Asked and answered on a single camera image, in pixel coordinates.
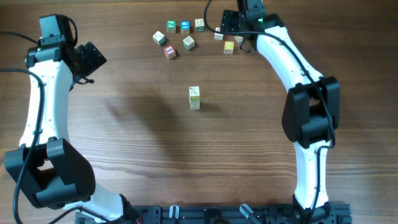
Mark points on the blue top block left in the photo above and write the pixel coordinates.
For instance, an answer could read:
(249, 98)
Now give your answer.
(185, 27)

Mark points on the white picture block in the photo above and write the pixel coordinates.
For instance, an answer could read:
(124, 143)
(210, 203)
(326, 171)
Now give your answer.
(218, 36)

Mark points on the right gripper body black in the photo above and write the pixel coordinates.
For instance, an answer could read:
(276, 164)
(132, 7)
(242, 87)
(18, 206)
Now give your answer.
(234, 23)

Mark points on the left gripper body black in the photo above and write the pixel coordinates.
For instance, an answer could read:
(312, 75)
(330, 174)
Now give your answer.
(91, 60)

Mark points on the white block teal side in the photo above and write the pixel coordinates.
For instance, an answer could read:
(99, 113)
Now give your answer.
(159, 38)

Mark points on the red I block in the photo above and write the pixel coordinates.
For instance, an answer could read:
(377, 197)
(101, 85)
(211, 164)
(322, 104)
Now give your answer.
(170, 52)

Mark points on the white block centre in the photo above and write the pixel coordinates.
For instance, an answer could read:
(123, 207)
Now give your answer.
(188, 42)

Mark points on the white block green side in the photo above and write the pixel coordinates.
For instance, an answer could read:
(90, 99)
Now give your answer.
(199, 25)

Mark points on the white block yellow side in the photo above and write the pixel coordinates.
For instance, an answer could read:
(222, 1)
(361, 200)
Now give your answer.
(194, 93)

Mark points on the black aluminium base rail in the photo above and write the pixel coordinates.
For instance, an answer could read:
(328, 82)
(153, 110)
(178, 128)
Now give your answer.
(269, 214)

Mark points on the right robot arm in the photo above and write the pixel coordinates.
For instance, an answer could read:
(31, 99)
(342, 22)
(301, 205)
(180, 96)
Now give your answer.
(311, 111)

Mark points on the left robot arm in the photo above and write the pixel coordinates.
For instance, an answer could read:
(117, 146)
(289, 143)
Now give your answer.
(47, 169)

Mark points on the green n block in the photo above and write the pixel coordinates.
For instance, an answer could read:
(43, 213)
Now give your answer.
(171, 26)
(194, 102)

